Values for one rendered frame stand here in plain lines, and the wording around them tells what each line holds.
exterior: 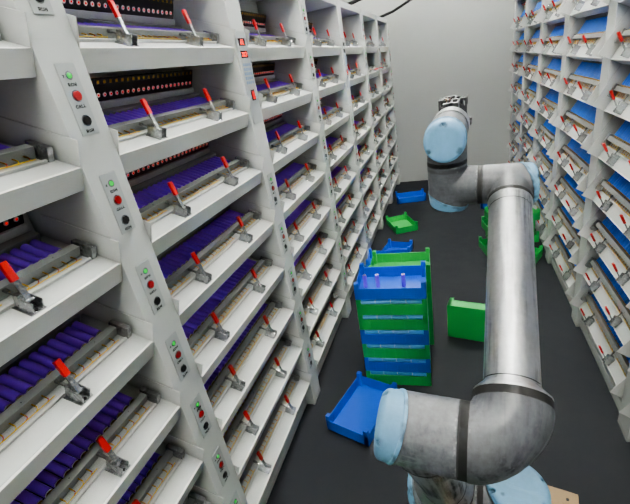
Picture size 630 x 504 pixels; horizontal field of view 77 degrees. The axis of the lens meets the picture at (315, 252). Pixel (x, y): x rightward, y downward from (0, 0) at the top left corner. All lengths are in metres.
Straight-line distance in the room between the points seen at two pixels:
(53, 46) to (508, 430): 0.94
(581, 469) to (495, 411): 1.18
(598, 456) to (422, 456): 1.27
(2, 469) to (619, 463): 1.77
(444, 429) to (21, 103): 0.89
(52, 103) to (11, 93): 0.09
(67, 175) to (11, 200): 0.11
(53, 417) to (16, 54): 0.60
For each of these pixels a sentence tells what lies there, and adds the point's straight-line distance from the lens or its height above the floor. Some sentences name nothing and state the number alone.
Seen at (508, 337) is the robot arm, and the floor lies 0.96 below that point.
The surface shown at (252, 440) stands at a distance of 1.47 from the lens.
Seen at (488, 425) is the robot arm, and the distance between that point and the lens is 0.66.
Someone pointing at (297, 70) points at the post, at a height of 1.43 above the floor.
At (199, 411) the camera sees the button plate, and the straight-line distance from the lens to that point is 1.15.
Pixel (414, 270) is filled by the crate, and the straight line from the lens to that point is 1.87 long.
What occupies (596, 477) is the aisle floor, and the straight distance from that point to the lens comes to 1.83.
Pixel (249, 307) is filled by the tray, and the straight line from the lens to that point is 1.35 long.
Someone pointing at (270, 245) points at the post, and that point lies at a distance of 1.53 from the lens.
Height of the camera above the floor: 1.40
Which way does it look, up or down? 24 degrees down
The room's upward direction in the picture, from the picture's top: 10 degrees counter-clockwise
